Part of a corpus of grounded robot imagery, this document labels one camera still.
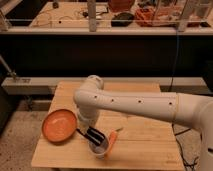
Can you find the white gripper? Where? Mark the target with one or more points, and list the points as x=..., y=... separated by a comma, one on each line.
x=87, y=119

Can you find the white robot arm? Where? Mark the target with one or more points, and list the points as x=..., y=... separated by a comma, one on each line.
x=193, y=111

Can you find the white ceramic cup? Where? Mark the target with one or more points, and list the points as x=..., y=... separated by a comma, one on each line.
x=101, y=150

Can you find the orange carrot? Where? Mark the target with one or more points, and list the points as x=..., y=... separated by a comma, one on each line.
x=112, y=139

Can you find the orange bowl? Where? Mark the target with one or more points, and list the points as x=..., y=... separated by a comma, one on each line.
x=59, y=125

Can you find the wooden table board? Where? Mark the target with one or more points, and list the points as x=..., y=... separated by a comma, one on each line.
x=142, y=145

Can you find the metal clamp stand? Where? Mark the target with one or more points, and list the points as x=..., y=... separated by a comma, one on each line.
x=12, y=73

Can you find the black object on shelf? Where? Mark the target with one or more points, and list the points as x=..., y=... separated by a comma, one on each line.
x=122, y=19

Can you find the orange box on shelf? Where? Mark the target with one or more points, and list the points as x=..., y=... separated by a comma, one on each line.
x=152, y=18

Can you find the grey bench rail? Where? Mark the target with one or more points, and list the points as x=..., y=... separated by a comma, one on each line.
x=47, y=85

